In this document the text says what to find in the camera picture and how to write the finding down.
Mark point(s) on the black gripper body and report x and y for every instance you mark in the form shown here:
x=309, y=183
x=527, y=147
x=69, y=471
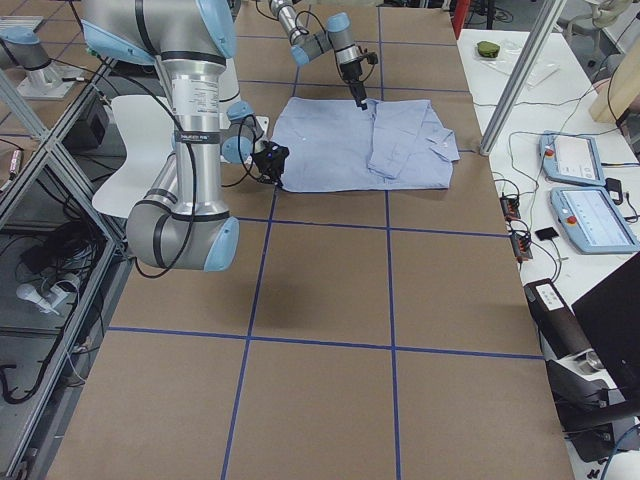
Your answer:
x=350, y=72
x=263, y=161

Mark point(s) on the light blue striped shirt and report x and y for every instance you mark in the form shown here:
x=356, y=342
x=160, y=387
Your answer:
x=391, y=145

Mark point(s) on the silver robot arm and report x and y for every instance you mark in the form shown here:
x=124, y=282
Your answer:
x=334, y=36
x=182, y=222

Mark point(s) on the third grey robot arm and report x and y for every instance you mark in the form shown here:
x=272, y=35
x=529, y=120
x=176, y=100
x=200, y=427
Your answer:
x=45, y=79

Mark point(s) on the clear plastic bag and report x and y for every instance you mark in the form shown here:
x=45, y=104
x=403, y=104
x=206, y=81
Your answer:
x=508, y=57

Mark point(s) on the small relay board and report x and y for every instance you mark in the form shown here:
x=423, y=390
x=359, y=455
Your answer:
x=510, y=207
x=521, y=246

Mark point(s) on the upper blue teach pendant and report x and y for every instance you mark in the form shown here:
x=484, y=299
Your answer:
x=571, y=159

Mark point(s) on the blue teach pendant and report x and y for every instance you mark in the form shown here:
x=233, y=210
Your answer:
x=591, y=221
x=571, y=159

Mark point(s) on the brown paper table cover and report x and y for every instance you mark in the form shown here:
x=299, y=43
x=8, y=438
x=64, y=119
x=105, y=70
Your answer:
x=365, y=335

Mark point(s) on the lower blue teach pendant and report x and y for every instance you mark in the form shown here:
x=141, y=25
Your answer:
x=591, y=221

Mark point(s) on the black cylinder device with label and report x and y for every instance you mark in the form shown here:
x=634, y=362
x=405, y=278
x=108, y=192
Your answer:
x=555, y=319

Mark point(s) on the black monitor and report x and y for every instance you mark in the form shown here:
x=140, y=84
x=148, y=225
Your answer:
x=609, y=317

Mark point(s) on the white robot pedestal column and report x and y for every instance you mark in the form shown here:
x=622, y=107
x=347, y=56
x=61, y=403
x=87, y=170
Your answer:
x=229, y=96

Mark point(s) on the aluminium frame post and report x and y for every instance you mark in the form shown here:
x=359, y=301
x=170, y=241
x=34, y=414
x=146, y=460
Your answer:
x=535, y=42

